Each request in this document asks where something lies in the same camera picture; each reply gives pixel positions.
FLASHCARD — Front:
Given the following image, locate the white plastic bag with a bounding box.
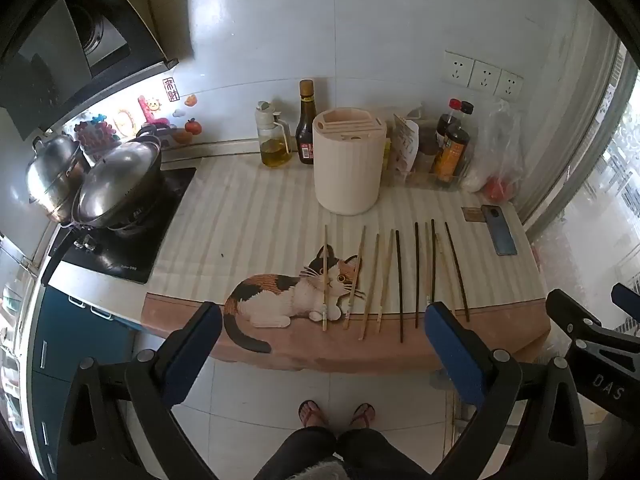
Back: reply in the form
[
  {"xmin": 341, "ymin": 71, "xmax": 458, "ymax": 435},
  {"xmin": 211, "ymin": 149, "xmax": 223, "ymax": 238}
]
[{"xmin": 461, "ymin": 99, "xmax": 524, "ymax": 203}]

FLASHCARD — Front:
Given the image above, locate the blue kitchen cabinet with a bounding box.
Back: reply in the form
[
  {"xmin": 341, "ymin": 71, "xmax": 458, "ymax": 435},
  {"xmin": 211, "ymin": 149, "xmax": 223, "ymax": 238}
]
[{"xmin": 27, "ymin": 285, "xmax": 138, "ymax": 466}]

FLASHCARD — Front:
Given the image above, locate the striped cat-print table mat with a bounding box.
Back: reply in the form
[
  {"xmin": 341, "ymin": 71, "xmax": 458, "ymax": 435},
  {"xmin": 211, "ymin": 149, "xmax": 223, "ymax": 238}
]
[{"xmin": 140, "ymin": 155, "xmax": 552, "ymax": 374}]

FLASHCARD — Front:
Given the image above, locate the dark sauce bottle red label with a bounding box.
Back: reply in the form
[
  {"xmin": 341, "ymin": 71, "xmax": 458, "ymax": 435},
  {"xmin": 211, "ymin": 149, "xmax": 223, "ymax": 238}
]
[{"xmin": 295, "ymin": 79, "xmax": 317, "ymax": 165}]

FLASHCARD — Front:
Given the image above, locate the steel pot with lid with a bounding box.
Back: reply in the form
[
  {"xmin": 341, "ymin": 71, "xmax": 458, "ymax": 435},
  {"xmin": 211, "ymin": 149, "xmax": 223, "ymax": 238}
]
[{"xmin": 25, "ymin": 132, "xmax": 92, "ymax": 224}]

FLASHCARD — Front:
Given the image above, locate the pink cartoon wall sticker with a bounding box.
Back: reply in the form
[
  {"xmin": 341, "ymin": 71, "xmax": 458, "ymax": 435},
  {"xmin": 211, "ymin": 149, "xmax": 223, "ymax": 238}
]
[{"xmin": 137, "ymin": 95, "xmax": 164, "ymax": 126}]

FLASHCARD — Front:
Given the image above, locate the cream plastic utensil holder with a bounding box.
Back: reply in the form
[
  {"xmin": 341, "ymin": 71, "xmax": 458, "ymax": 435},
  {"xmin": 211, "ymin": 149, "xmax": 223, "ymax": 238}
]
[{"xmin": 312, "ymin": 106, "xmax": 387, "ymax": 216}]

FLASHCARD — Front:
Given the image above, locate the black wok with steel lid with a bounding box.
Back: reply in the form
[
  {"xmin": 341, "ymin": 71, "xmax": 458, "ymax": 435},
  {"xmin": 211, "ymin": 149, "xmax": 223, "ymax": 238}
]
[{"xmin": 72, "ymin": 132, "xmax": 164, "ymax": 237}]

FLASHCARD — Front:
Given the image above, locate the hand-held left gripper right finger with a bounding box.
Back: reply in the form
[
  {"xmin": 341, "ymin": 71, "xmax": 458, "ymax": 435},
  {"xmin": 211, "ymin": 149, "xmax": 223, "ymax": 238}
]
[{"xmin": 425, "ymin": 301, "xmax": 588, "ymax": 480}]

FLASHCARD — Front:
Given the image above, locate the printed paper packet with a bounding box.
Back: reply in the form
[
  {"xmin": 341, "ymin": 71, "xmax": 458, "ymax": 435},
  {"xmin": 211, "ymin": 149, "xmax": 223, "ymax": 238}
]
[{"xmin": 392, "ymin": 112, "xmax": 421, "ymax": 174}]

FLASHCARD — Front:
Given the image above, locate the person's leg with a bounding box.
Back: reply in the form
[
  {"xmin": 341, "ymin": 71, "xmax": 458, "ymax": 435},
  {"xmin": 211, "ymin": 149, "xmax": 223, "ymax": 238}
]
[
  {"xmin": 336, "ymin": 402, "xmax": 432, "ymax": 480},
  {"xmin": 254, "ymin": 400, "xmax": 337, "ymax": 480}
]

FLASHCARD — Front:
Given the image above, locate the red tomato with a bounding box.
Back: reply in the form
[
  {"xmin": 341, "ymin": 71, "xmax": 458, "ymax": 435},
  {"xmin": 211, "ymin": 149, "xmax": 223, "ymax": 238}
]
[{"xmin": 485, "ymin": 176, "xmax": 516, "ymax": 203}]

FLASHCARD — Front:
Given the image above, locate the person's left leg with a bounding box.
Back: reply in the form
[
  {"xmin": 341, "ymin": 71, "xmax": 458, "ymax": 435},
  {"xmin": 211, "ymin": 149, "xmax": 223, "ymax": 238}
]
[{"xmin": 254, "ymin": 400, "xmax": 337, "ymax": 480}]

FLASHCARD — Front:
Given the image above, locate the person's right leg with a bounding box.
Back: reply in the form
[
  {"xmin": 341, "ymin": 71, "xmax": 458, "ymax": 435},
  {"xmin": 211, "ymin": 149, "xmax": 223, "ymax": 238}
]
[{"xmin": 336, "ymin": 402, "xmax": 432, "ymax": 480}]

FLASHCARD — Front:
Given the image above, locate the blue smartphone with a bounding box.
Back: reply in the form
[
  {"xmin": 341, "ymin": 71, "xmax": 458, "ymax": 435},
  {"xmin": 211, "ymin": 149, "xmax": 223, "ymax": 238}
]
[{"xmin": 480, "ymin": 204, "xmax": 519, "ymax": 256}]

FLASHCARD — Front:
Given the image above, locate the glass oil dispenser bottle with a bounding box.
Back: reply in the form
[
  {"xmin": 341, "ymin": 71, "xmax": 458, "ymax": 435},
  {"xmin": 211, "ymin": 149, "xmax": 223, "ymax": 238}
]
[{"xmin": 255, "ymin": 101, "xmax": 294, "ymax": 169}]

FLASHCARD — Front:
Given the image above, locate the black range hood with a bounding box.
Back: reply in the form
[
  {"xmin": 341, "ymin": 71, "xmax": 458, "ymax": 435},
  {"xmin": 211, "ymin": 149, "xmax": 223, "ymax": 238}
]
[{"xmin": 0, "ymin": 0, "xmax": 179, "ymax": 142}]

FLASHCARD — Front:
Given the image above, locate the black gas stove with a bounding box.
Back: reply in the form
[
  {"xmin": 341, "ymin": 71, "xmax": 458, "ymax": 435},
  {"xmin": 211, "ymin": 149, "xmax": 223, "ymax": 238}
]
[{"xmin": 41, "ymin": 166, "xmax": 198, "ymax": 286}]

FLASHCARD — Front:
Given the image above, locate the orange-label jar black lid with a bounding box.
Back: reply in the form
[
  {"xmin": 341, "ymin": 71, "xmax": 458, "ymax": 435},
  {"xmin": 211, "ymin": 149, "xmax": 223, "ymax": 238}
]
[{"xmin": 430, "ymin": 126, "xmax": 471, "ymax": 184}]

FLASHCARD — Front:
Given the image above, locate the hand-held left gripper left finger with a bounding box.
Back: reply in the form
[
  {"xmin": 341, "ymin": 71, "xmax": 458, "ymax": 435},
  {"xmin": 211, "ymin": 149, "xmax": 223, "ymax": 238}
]
[{"xmin": 60, "ymin": 301, "xmax": 223, "ymax": 480}]

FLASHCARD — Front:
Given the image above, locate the window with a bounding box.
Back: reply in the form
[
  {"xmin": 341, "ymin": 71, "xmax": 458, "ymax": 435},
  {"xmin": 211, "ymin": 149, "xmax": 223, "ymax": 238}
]
[{"xmin": 525, "ymin": 40, "xmax": 640, "ymax": 321}]

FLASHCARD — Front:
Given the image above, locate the red-capped sauce bottle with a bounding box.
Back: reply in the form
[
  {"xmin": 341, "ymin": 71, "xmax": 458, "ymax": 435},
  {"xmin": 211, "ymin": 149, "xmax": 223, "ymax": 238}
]
[{"xmin": 436, "ymin": 99, "xmax": 464, "ymax": 150}]

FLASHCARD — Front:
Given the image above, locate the grape wall sticker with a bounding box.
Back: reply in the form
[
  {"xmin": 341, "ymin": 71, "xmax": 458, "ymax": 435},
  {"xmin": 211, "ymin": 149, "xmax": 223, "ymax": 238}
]
[{"xmin": 75, "ymin": 115, "xmax": 119, "ymax": 154}]

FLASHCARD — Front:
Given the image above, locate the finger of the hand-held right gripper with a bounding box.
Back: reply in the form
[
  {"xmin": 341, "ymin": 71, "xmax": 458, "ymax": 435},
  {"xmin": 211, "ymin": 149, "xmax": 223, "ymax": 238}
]
[
  {"xmin": 611, "ymin": 282, "xmax": 640, "ymax": 322},
  {"xmin": 545, "ymin": 288, "xmax": 608, "ymax": 348}
]

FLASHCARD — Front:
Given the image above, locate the white wall socket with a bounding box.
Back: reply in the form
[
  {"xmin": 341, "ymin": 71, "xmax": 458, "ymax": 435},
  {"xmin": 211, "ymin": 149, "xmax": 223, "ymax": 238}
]
[
  {"xmin": 495, "ymin": 70, "xmax": 525, "ymax": 100},
  {"xmin": 470, "ymin": 60, "xmax": 501, "ymax": 96},
  {"xmin": 443, "ymin": 50, "xmax": 475, "ymax": 89}
]

